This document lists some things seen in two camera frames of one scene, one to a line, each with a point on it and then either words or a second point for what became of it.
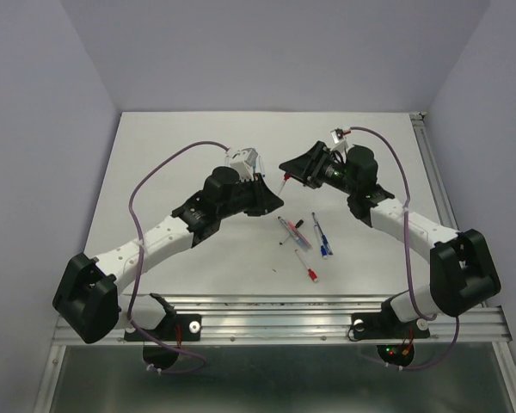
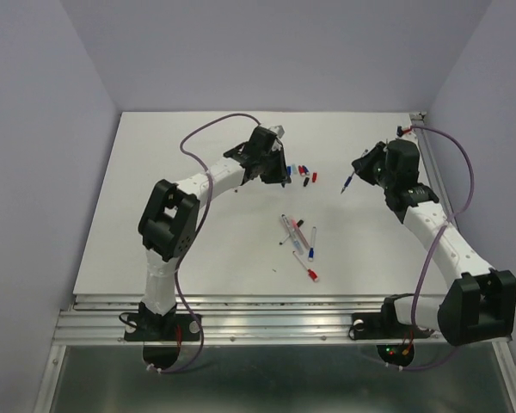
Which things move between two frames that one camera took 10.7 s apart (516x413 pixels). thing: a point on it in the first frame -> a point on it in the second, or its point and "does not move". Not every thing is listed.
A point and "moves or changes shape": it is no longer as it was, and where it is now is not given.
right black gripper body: (326, 170) -> (373, 169)
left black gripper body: (248, 199) -> (273, 170)
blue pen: (326, 242) -> (311, 254)
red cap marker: (312, 274) does not move
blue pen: (322, 247) moves or changes shape
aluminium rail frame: (303, 322) does not move
